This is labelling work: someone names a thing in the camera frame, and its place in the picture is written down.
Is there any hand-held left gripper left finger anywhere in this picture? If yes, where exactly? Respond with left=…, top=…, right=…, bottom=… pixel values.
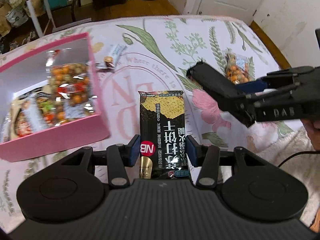
left=61, top=134, right=141, bottom=190

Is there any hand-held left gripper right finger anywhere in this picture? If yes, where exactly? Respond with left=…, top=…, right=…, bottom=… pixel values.
left=186, top=134, right=268, bottom=190

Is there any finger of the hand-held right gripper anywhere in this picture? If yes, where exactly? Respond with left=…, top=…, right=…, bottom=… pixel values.
left=217, top=91, right=257, bottom=128
left=235, top=66, right=316, bottom=94

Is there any pink cardboard box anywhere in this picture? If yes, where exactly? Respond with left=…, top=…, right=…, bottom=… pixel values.
left=0, top=32, right=110, bottom=163

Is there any clear mixed bean snack packet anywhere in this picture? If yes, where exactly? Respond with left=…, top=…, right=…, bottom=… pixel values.
left=37, top=80, right=98, bottom=123
left=49, top=63, right=91, bottom=86
left=224, top=51, right=255, bottom=84

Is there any yellow instant noodle packet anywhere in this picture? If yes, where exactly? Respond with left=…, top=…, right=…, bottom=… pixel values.
left=7, top=102, right=35, bottom=142

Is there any person's right hand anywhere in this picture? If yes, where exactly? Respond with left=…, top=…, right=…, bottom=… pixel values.
left=303, top=120, right=320, bottom=153

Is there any fluffy white blanket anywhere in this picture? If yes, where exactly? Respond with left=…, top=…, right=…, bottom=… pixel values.
left=246, top=126, right=320, bottom=233

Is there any floral printed bedsheet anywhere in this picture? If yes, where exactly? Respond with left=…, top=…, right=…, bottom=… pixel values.
left=0, top=15, right=300, bottom=205

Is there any patterned grey bag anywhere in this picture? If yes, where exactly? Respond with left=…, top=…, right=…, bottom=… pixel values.
left=6, top=5, right=29, bottom=27

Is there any black cable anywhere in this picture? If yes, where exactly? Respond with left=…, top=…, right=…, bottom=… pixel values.
left=275, top=151, right=320, bottom=168

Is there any white metal frame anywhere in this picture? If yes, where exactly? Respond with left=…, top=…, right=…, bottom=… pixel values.
left=24, top=0, right=58, bottom=38

